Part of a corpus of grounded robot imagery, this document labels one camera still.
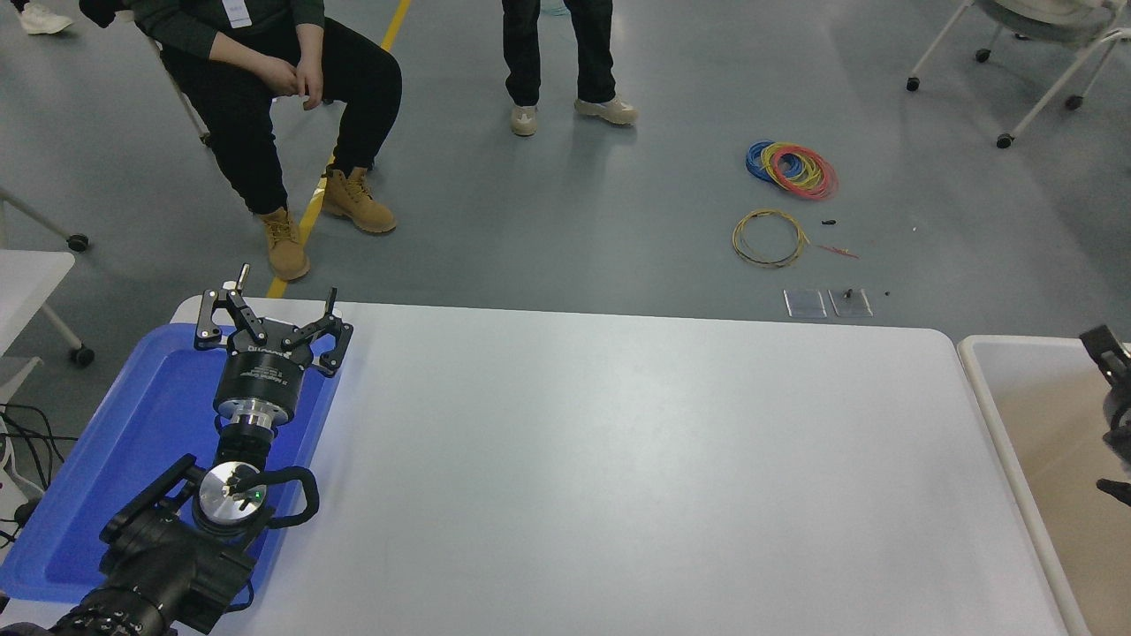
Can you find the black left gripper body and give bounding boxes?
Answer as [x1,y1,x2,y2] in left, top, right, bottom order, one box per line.
[216,327,317,416]

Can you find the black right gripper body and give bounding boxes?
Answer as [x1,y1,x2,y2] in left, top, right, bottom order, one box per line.
[1103,387,1131,462]

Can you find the seated person's right hand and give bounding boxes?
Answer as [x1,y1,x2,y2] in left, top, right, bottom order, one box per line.
[262,57,301,98]

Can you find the seated person's left hand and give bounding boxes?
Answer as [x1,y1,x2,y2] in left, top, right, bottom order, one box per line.
[296,60,324,112]

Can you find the large pale bin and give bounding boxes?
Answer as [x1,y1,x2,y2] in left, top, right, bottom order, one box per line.
[957,334,1131,636]

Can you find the blue plastic tray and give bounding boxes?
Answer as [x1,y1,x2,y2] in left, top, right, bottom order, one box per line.
[0,322,345,606]

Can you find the grey caster leg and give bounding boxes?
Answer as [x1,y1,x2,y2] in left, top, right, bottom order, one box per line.
[0,187,91,254]

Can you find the white side table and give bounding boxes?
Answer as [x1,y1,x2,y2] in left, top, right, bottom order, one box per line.
[0,249,96,370]

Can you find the seated person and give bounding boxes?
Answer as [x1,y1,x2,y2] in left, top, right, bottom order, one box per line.
[80,0,404,284]

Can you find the white folding chair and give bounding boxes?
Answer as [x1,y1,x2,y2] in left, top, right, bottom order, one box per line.
[115,9,213,148]

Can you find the standing person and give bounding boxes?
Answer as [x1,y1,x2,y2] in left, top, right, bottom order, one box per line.
[501,0,640,138]

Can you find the person's white shoe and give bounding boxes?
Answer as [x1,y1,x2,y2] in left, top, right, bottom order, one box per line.
[11,0,75,36]

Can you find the black floor cables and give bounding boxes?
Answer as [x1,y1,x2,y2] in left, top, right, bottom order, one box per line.
[0,402,82,544]

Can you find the white wheeled frame chair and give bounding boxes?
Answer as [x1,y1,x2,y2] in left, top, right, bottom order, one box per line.
[906,0,1131,149]

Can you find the yellow and black wire coil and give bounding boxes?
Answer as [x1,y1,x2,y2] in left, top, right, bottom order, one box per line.
[731,208,810,269]

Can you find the blue wire coil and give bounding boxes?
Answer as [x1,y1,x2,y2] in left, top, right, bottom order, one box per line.
[745,140,801,185]

